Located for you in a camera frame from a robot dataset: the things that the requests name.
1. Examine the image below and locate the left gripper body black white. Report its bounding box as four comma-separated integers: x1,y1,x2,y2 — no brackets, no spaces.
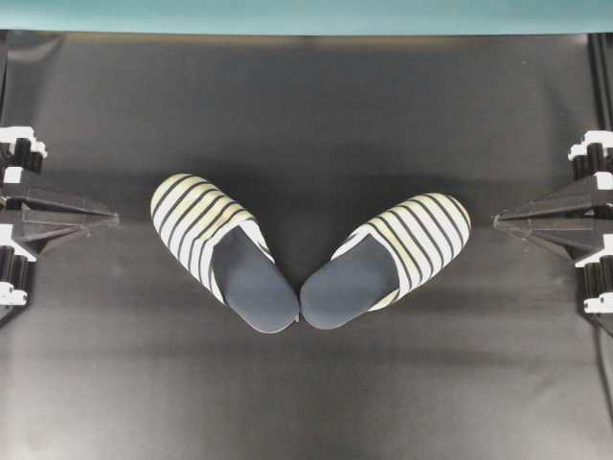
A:
1,126,47,307

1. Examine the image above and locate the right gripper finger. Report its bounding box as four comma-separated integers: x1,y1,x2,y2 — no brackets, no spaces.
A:
493,219,602,262
497,177,603,220

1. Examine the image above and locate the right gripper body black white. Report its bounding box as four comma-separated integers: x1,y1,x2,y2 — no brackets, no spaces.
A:
568,130,612,314

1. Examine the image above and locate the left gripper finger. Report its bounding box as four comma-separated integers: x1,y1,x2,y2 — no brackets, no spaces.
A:
18,218,119,256
17,187,118,219

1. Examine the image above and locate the striped slipper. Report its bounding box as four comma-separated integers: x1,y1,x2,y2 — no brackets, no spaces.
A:
300,193,472,330
150,173,300,334

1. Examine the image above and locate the black cable right edge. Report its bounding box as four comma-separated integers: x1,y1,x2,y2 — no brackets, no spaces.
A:
593,313,613,370

